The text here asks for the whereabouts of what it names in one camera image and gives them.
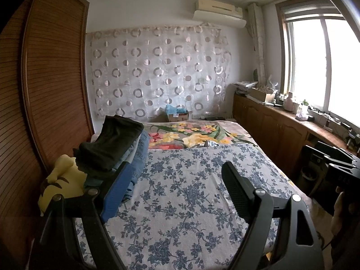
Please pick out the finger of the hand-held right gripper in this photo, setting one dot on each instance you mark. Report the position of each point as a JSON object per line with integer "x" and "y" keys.
{"x": 346, "y": 163}
{"x": 337, "y": 151}

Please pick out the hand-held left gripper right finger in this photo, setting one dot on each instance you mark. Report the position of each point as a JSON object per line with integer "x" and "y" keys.
{"x": 239, "y": 197}

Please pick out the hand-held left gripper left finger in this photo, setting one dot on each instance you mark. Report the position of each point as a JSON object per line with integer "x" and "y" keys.
{"x": 118, "y": 194}

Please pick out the black pants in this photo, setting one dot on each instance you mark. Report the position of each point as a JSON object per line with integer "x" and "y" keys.
{"x": 109, "y": 143}

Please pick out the person's right forearm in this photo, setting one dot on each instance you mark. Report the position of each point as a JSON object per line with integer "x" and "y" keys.
{"x": 346, "y": 253}

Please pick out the person's right hand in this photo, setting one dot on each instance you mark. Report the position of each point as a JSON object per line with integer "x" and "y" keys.
{"x": 346, "y": 216}

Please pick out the stack of folded blue jeans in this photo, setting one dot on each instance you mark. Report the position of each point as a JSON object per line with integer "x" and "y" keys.
{"x": 140, "y": 157}

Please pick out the yellow plush toy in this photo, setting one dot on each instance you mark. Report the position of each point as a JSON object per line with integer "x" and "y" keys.
{"x": 64, "y": 182}

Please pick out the blue floral bedsheet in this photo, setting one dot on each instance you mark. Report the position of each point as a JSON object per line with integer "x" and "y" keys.
{"x": 182, "y": 202}

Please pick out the pink bottle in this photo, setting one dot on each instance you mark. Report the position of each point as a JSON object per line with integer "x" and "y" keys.
{"x": 288, "y": 102}

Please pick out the long wooden cabinet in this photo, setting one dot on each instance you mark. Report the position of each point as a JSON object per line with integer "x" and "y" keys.
{"x": 270, "y": 126}

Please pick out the black flat device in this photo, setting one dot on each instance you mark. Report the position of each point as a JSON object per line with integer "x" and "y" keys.
{"x": 214, "y": 118}

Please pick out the yellow flowered blanket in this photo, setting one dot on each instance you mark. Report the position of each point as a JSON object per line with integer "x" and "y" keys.
{"x": 180, "y": 136}

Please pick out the open cardboard box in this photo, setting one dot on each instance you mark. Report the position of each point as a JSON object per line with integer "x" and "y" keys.
{"x": 261, "y": 95}

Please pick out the small cardboard box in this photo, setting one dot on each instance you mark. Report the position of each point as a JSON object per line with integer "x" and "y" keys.
{"x": 180, "y": 117}

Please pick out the blue cloth bundle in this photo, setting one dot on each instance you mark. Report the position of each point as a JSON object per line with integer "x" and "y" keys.
{"x": 170, "y": 109}

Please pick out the circle-patterned sheer curtain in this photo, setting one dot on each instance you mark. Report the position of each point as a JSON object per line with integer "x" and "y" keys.
{"x": 157, "y": 70}

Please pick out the wooden slatted wardrobe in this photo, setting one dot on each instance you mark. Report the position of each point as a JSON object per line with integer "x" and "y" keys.
{"x": 53, "y": 76}

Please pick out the white wrapped pipe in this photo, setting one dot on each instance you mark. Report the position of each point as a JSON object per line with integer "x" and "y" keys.
{"x": 257, "y": 39}

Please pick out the white air conditioner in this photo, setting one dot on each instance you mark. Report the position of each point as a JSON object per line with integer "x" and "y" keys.
{"x": 219, "y": 11}

